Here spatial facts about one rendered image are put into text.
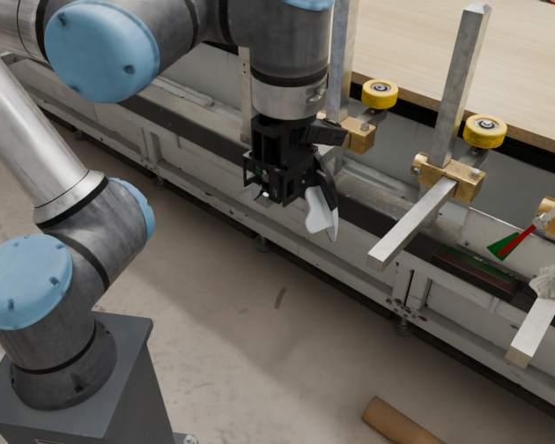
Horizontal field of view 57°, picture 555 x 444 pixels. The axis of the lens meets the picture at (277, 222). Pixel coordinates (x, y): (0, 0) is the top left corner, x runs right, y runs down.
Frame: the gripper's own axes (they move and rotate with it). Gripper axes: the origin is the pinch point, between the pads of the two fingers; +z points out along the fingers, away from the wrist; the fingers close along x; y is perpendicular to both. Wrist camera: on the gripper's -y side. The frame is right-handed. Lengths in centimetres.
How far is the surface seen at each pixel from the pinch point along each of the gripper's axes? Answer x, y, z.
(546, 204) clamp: 27.8, -37.7, 7.1
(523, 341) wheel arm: 34.8, -6.7, 7.7
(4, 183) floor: -183, -19, 94
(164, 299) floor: -73, -20, 94
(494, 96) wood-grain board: 7, -64, 4
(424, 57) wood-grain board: -15, -73, 4
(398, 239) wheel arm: 10.9, -15.2, 9.1
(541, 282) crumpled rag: 33.1, -18.1, 6.8
